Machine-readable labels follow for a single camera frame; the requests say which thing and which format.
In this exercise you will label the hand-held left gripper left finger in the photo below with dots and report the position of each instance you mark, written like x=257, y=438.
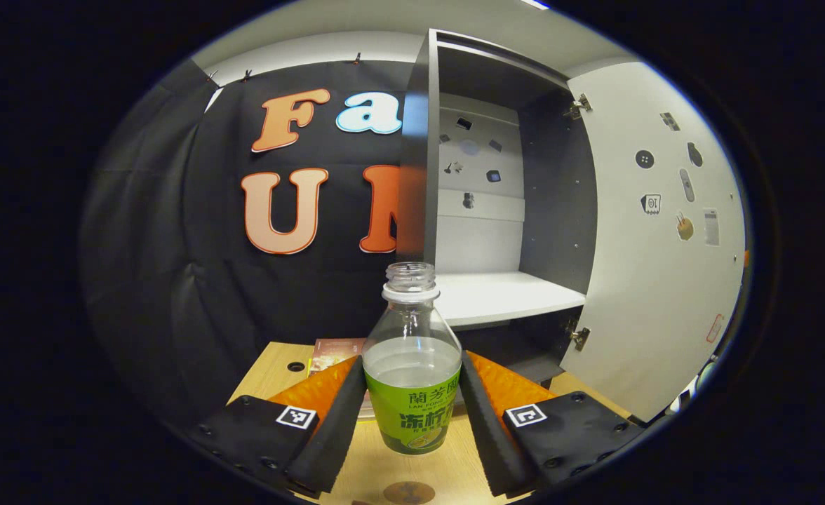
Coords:
x=332, y=435

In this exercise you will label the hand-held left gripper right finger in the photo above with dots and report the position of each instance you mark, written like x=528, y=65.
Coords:
x=486, y=435

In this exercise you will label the green label plastic bottle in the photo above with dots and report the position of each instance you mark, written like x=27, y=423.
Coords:
x=412, y=393

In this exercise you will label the round brown coaster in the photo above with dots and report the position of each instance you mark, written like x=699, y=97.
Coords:
x=409, y=493

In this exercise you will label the beige cabinet door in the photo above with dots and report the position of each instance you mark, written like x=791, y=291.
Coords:
x=658, y=301

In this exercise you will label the dark grey cabinet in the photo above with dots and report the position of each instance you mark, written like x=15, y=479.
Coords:
x=556, y=196

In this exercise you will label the silver door hinge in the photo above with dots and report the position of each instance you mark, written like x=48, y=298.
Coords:
x=579, y=337
x=579, y=106

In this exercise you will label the white cabinet shelf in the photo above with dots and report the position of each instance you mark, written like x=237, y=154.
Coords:
x=504, y=294

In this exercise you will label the brown cover book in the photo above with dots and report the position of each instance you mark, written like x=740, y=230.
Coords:
x=332, y=354

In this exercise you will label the black backdrop cloth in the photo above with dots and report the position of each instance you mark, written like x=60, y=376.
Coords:
x=174, y=280

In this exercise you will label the row of black cloth clips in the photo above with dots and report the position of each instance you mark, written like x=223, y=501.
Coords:
x=247, y=74

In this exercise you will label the ceiling light panel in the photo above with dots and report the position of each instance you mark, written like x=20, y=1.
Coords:
x=535, y=3

